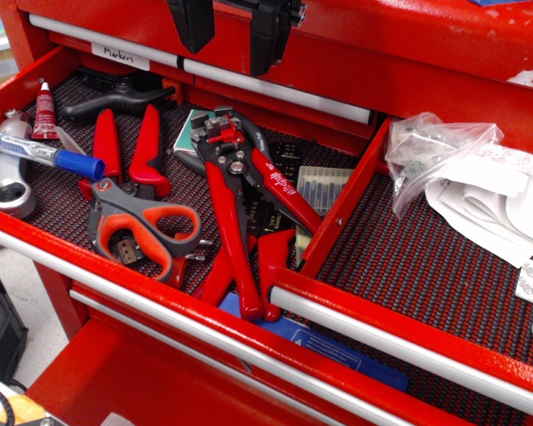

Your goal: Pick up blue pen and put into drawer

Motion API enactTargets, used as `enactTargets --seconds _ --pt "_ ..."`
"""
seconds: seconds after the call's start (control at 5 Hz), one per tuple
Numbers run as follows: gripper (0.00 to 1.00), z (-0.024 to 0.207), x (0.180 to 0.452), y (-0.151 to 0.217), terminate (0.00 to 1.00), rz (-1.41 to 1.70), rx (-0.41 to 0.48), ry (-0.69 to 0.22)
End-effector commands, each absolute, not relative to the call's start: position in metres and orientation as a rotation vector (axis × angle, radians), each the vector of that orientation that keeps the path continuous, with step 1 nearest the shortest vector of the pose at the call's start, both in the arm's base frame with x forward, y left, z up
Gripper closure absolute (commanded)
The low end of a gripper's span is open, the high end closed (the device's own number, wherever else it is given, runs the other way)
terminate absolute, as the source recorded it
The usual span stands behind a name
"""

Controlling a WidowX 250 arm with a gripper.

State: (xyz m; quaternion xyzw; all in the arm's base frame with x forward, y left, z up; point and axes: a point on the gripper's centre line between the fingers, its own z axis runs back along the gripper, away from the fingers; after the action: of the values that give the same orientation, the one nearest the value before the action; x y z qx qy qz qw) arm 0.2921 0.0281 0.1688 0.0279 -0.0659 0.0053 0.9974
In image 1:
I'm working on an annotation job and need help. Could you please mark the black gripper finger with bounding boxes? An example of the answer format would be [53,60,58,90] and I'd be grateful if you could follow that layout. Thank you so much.
[250,1,306,76]
[168,0,215,54]

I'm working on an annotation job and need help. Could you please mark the blue capped white marker pen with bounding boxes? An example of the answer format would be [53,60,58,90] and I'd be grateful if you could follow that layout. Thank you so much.
[0,132,106,181]

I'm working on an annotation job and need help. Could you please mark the red left open drawer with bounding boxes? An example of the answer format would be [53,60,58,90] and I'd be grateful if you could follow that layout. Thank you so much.
[0,61,489,425]

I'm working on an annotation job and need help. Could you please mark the red open drawer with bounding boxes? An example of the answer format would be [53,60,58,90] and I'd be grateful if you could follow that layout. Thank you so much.
[270,126,533,425]
[0,61,489,425]

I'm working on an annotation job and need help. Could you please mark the red right open drawer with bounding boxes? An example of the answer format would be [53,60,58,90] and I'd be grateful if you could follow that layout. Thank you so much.
[270,126,533,425]

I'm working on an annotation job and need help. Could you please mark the white Markers label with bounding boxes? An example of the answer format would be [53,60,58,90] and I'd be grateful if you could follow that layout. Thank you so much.
[91,43,150,71]

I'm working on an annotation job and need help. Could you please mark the black spring clamp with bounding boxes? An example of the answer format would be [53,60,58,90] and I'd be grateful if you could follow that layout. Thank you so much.
[61,67,183,122]

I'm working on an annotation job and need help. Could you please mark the green and white small box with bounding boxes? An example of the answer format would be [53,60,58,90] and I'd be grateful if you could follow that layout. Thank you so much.
[173,108,216,157]

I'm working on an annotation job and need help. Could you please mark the clear case of small bits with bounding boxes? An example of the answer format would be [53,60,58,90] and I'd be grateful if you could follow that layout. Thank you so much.
[297,166,354,217]

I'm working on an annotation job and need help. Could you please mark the red threadlocker tube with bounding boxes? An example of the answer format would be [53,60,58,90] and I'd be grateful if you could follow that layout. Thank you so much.
[31,82,60,140]

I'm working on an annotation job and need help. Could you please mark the red tool chest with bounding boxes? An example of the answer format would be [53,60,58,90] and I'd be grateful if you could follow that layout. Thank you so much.
[0,1,533,425]

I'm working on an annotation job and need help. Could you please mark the clear plastic bag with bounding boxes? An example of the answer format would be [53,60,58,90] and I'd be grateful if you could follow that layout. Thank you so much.
[385,112,504,218]

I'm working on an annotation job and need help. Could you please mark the red and grey scissors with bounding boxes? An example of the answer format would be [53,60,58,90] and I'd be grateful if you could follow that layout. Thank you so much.
[79,177,202,288]

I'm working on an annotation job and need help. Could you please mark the silver utility knife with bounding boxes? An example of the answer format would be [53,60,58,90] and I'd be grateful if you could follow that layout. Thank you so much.
[0,109,36,218]

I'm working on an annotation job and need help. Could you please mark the white paper sheets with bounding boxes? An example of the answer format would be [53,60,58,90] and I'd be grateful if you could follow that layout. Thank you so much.
[425,154,533,268]

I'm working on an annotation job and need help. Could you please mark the white 3M adhesive tape strip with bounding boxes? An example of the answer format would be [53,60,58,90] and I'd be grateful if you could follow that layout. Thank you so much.
[478,145,533,177]

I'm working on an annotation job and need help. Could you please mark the blue plastic flat card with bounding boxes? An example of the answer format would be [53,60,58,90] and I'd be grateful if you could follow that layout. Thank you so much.
[219,291,410,392]

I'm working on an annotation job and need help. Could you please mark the red automatic wire stripper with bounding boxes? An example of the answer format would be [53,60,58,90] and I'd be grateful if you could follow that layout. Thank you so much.
[190,106,324,321]

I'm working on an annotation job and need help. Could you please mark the red handled crimping pliers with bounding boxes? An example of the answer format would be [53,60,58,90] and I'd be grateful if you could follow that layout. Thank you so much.
[92,105,171,200]

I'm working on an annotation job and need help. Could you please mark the red handled wire stripper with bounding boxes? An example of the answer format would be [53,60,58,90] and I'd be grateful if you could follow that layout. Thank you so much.
[192,140,304,323]

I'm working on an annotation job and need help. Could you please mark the black cable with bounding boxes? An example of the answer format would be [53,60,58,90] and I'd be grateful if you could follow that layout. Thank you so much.
[0,379,28,426]

